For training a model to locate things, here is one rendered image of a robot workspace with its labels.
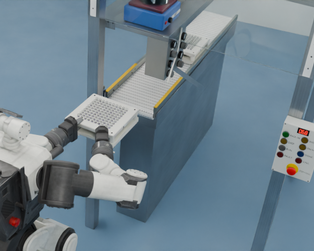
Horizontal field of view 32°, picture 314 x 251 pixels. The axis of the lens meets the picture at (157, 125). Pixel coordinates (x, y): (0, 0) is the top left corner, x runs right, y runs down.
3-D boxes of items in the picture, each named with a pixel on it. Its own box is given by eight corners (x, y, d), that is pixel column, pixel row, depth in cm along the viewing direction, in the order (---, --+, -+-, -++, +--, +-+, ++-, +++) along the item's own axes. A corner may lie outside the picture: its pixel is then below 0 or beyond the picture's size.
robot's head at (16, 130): (19, 150, 181) (17, 128, 176) (-6, 140, 185) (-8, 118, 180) (31, 139, 187) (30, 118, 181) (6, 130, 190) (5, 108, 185)
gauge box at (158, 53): (164, 80, 257) (168, 42, 245) (144, 74, 260) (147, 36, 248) (182, 61, 273) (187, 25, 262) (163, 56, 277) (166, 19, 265)
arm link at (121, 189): (156, 180, 191) (97, 170, 181) (146, 214, 193) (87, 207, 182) (142, 170, 202) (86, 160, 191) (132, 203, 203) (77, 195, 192)
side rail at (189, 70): (155, 113, 271) (156, 108, 269) (152, 112, 272) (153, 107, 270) (237, 19, 371) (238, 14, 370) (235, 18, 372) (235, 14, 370)
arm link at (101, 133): (90, 125, 230) (91, 143, 221) (113, 125, 231) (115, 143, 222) (90, 148, 238) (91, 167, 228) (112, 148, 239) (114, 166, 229)
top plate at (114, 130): (93, 96, 261) (93, 92, 260) (139, 112, 254) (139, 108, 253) (64, 121, 243) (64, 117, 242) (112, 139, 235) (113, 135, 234)
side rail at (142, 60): (107, 97, 279) (107, 91, 277) (104, 96, 279) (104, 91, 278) (200, 9, 379) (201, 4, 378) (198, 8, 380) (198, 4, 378)
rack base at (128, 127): (92, 105, 264) (93, 100, 263) (138, 121, 257) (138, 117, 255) (64, 130, 246) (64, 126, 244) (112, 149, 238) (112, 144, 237)
